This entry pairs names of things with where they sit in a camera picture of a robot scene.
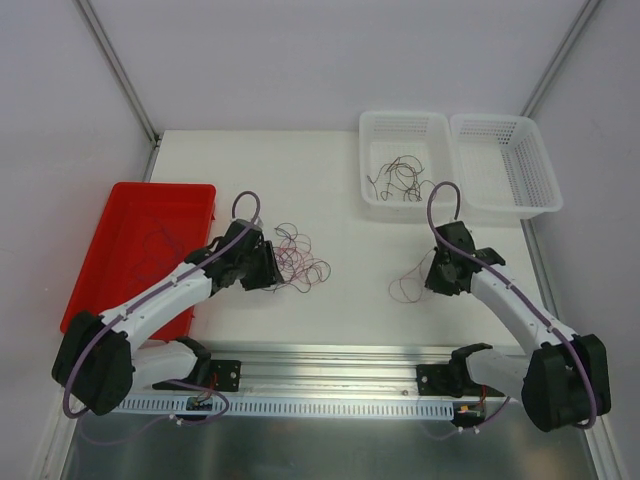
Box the wire bundle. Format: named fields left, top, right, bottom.
left=269, top=222, right=334, bottom=296

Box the dark purple single wire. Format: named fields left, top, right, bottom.
left=132, top=214, right=189, bottom=291

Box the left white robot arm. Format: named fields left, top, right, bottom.
left=52, top=220, right=283, bottom=419

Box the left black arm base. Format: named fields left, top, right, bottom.
left=181, top=359, right=242, bottom=392

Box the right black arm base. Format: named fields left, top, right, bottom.
left=416, top=364, right=460, bottom=398

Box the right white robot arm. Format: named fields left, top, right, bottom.
left=425, top=221, right=611, bottom=432

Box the red plastic tray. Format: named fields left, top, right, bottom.
left=60, top=182, right=216, bottom=332

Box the right white plastic basket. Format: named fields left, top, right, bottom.
left=450, top=113, right=564, bottom=223

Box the white plastic basket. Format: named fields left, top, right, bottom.
left=450, top=113, right=564, bottom=223
left=358, top=111, right=457, bottom=219

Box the left white plastic basket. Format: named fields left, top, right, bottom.
left=358, top=111, right=457, bottom=219

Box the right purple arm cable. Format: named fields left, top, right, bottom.
left=427, top=181, right=601, bottom=435

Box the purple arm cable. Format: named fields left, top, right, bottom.
left=427, top=181, right=601, bottom=435
left=63, top=190, right=264, bottom=431

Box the aluminium table rail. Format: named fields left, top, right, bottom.
left=129, top=342, right=531, bottom=401

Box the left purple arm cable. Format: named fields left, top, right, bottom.
left=63, top=190, right=264, bottom=431

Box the white slotted cable duct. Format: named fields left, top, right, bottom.
left=115, top=395, right=454, bottom=421

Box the left aluminium frame post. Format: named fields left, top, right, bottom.
left=74, top=0, right=161, bottom=147

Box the aluminium frame post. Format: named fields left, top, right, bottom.
left=520, top=0, right=604, bottom=119
left=74, top=0, right=161, bottom=147

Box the right aluminium frame post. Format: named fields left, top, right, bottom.
left=520, top=0, right=604, bottom=119

